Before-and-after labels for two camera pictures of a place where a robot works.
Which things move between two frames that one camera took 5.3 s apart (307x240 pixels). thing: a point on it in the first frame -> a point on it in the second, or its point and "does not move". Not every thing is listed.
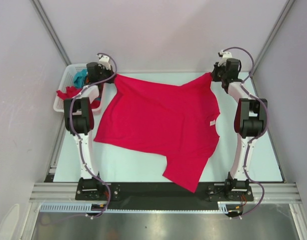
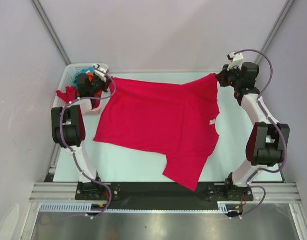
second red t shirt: x=70 y=93 does not move
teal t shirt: x=80 y=77 does not move
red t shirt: x=179 y=121 does not move
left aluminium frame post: x=38 y=6 does not move
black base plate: x=122 y=193 does not move
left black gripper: x=109 y=72 -> x=103 y=83
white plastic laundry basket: x=97 y=109 -> x=65 y=77
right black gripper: x=216 y=68 -> x=222 y=77
